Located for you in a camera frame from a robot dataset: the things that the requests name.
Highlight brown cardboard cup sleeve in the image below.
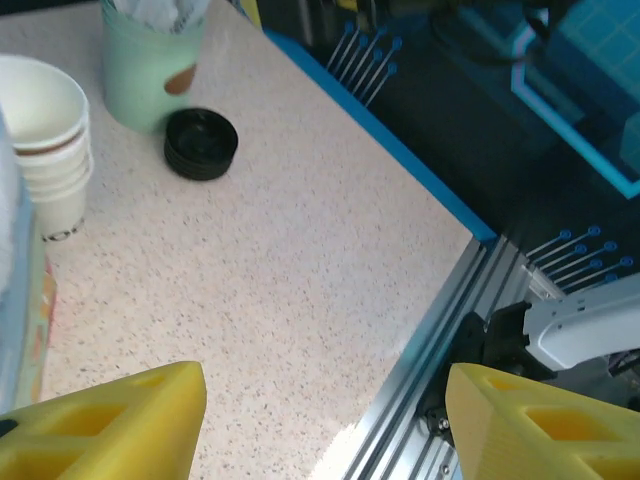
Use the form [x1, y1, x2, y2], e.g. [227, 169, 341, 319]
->
[164, 62, 199, 97]

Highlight aluminium frame rail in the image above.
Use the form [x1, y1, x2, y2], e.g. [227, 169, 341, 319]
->
[344, 234, 534, 480]

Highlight mint green cup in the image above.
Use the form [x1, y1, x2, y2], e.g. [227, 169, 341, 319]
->
[99, 0, 209, 134]

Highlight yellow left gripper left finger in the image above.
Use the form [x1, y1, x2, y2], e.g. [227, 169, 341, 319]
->
[0, 360, 207, 480]

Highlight black plastic cup lid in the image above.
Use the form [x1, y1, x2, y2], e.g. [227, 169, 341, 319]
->
[163, 139, 237, 174]
[165, 154, 235, 182]
[166, 107, 239, 161]

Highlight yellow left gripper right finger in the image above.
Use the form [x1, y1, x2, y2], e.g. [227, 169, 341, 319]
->
[444, 362, 640, 480]

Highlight white paper napkins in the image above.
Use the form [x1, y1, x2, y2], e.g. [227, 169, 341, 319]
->
[112, 0, 211, 36]

